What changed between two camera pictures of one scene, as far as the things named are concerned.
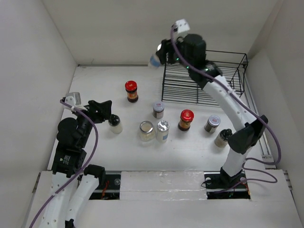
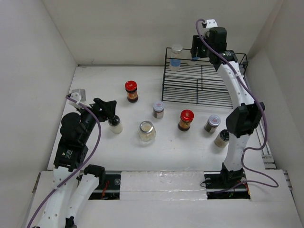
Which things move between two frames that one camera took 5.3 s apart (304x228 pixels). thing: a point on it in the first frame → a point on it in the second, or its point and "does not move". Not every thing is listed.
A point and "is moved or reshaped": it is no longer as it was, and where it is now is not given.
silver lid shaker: x=162 y=131 is moved or reshaped
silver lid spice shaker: x=154 y=60 is moved or reshaped
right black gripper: x=166 y=47 → x=195 y=40
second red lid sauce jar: x=186 y=117 does not move
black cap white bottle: x=115 y=125 does not move
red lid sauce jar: x=131 y=87 does not move
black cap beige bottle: x=221 y=140 does not move
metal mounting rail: x=107 y=186 does not move
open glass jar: x=147 y=132 does not move
